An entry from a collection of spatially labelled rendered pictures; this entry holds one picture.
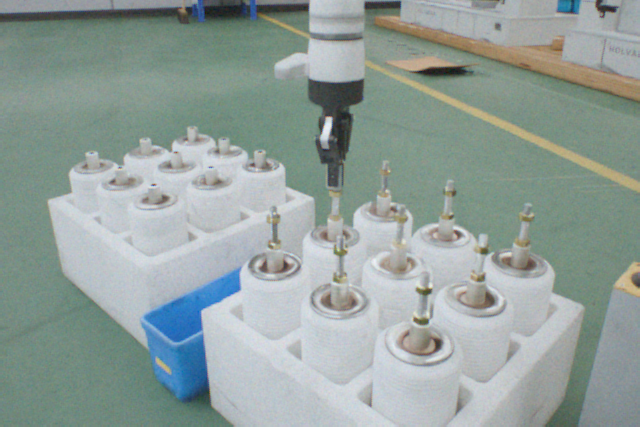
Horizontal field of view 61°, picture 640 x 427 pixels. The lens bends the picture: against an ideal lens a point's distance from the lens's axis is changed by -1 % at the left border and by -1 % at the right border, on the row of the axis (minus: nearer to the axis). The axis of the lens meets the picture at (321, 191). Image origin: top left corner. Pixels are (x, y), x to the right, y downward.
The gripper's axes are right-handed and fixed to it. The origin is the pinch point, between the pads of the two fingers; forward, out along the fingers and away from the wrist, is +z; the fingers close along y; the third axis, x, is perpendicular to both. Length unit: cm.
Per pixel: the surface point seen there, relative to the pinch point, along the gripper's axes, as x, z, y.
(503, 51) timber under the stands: -35, 27, 306
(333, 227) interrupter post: -0.1, 7.8, -1.1
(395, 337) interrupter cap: -12.3, 9.8, -21.6
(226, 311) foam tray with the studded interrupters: 12.4, 17.1, -12.7
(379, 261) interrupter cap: -7.8, 9.7, -5.8
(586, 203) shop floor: -52, 35, 84
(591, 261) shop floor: -48, 35, 50
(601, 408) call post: -36.4, 20.1, -15.2
